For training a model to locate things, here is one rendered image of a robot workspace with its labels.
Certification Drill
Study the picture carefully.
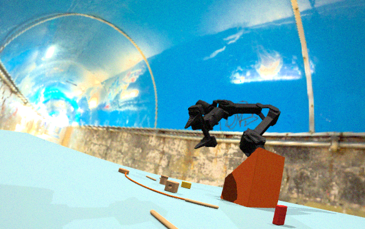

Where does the round wooden button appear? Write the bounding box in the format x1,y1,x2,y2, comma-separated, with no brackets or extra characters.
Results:
118,168,129,175

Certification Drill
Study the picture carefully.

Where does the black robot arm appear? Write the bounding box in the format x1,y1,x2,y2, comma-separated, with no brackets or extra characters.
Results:
195,99,281,157

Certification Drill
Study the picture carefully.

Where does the yellow rectangular block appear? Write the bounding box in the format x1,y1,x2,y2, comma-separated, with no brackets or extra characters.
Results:
181,181,191,189

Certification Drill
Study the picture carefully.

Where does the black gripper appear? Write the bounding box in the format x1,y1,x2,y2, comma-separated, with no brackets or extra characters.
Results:
184,104,219,149

